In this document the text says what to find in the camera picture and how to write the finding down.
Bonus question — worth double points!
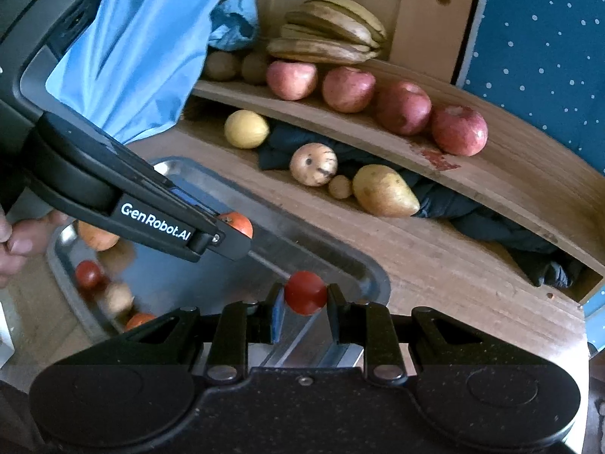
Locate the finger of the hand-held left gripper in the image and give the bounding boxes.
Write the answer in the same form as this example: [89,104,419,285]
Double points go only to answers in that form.
[122,170,221,232]
[188,219,253,263]

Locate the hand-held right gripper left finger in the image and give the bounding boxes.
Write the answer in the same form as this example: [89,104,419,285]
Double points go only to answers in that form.
[97,286,288,385]

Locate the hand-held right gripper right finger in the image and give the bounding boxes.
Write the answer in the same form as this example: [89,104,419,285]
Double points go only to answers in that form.
[328,284,517,387]

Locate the orange tomato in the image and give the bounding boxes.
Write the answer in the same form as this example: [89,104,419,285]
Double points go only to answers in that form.
[124,313,158,333]
[216,211,254,239]

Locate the red tomato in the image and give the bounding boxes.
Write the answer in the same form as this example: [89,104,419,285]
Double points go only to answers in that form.
[284,271,328,316]
[76,260,105,290]

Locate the metal tray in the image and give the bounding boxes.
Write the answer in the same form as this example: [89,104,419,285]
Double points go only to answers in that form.
[45,156,392,370]

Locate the small orange yellow apple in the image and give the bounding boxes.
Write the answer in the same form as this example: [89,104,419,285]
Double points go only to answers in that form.
[78,220,121,252]

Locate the yellow lemon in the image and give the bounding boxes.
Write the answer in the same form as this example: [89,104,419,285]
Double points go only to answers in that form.
[224,110,270,149]

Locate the yellow brown pear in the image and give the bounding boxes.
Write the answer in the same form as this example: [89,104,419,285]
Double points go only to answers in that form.
[352,165,421,219]

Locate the person's left hand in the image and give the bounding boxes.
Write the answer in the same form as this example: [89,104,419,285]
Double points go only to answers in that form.
[0,210,69,289]

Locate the light blue cloth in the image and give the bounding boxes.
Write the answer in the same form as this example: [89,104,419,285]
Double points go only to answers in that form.
[45,0,237,145]

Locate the brown kiwi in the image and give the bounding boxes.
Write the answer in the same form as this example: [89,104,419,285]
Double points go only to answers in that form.
[241,51,272,86]
[202,50,242,82]

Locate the red apple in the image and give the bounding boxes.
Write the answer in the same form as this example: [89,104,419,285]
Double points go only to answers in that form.
[322,66,377,114]
[430,105,489,157]
[377,80,433,136]
[265,60,318,101]

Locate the dark blue cloth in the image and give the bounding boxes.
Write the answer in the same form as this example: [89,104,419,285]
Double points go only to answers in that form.
[258,120,584,289]

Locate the blue plastic bag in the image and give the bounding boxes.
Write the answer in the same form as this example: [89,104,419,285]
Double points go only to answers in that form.
[208,0,261,53]

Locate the bunch of bananas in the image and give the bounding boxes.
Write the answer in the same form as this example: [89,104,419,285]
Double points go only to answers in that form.
[265,0,388,65]

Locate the wooden shelf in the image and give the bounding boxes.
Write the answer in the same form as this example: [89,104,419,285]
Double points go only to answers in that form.
[191,57,605,306]

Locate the wooden board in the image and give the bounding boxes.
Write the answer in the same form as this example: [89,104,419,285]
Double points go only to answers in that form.
[246,0,483,88]

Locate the blue white-dotted panel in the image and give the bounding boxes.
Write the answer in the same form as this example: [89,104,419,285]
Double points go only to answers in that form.
[451,0,605,176]

